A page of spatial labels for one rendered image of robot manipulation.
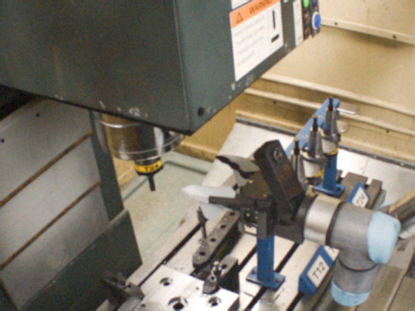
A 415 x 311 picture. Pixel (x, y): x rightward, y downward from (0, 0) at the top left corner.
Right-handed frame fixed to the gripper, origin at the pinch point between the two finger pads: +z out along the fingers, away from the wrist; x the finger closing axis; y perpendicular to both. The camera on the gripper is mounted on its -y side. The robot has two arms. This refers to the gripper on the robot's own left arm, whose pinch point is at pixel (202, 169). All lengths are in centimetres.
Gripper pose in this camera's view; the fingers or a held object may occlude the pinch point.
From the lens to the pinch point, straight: 88.8
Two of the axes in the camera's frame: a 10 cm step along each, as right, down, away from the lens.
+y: 0.6, 8.2, 5.7
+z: -8.4, -2.7, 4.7
